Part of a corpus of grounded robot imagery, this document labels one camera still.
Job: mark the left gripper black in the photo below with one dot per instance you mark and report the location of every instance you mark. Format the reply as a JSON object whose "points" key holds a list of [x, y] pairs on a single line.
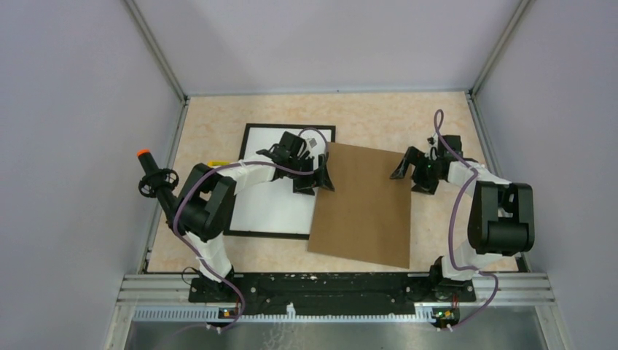
{"points": [[321, 179]]}

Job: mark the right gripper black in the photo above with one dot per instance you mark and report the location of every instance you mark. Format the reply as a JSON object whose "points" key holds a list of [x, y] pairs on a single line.
{"points": [[416, 157]]}

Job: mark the brown frame backing board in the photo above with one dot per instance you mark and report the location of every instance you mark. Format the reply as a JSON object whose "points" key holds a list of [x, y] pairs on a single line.
{"points": [[367, 215]]}

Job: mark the black picture frame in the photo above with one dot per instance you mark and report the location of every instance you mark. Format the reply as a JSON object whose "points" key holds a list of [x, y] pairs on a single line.
{"points": [[270, 235]]}

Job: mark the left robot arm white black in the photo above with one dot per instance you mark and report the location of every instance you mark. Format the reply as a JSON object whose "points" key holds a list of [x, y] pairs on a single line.
{"points": [[205, 204]]}

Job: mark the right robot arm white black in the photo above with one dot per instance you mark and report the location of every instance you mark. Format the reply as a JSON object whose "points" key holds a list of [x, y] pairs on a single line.
{"points": [[501, 218]]}

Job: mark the yellow small tray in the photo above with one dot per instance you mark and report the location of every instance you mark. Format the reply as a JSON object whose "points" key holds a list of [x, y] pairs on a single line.
{"points": [[217, 163]]}

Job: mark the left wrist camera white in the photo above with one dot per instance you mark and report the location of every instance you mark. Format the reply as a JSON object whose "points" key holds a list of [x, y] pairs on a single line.
{"points": [[310, 143]]}

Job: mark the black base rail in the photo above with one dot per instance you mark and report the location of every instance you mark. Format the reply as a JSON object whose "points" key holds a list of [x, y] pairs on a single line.
{"points": [[329, 294]]}

